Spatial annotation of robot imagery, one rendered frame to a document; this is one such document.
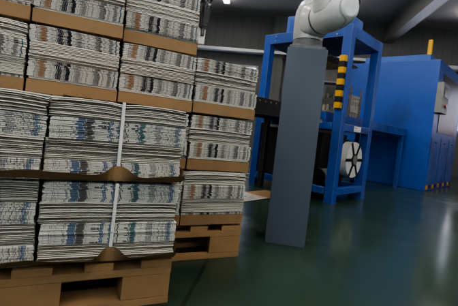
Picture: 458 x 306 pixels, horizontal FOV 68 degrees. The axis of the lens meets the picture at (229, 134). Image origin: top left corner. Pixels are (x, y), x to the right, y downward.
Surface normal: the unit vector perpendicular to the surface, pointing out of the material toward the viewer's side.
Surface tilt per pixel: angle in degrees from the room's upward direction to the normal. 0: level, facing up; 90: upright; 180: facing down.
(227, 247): 90
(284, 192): 90
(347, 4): 96
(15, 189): 90
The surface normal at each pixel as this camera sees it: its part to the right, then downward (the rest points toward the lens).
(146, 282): 0.43, 0.07
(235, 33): -0.14, 0.01
